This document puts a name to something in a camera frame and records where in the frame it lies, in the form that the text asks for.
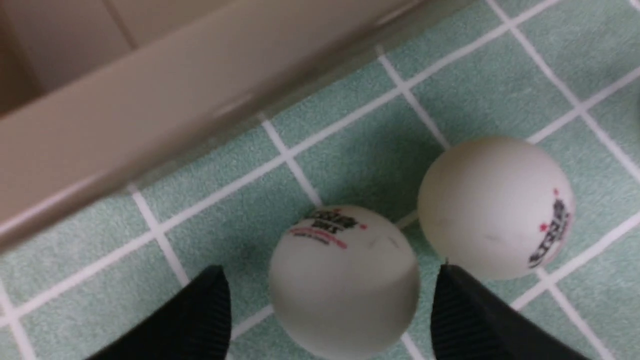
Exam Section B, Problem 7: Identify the olive plastic storage bin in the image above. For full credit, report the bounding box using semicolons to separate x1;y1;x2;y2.
1;0;470;252

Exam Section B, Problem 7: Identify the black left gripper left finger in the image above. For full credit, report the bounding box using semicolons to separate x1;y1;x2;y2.
90;265;233;360

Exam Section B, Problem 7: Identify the green checkered table cloth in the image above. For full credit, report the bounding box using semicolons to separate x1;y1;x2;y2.
1;0;640;360

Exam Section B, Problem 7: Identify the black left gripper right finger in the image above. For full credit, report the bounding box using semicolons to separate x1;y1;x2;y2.
430;264;585;360

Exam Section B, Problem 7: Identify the white ping-pong ball with logo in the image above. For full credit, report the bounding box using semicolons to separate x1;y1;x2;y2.
417;136;576;280

